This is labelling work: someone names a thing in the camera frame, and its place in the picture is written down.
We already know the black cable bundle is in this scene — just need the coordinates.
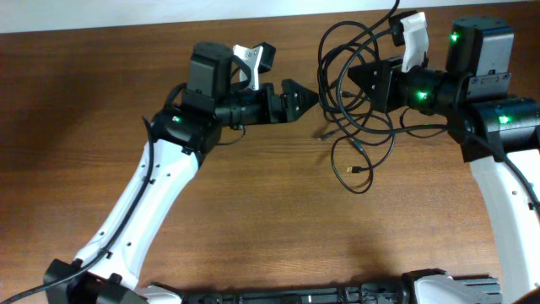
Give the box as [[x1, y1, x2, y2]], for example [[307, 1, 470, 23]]
[[316, 0, 402, 196]]

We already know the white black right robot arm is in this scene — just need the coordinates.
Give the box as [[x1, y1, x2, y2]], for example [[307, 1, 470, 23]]
[[348, 12, 539, 303]]

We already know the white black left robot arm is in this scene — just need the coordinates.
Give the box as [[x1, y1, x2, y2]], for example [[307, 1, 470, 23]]
[[44, 42, 318, 303]]

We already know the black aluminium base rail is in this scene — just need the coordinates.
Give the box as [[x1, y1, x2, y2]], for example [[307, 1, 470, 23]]
[[134, 269, 503, 304]]

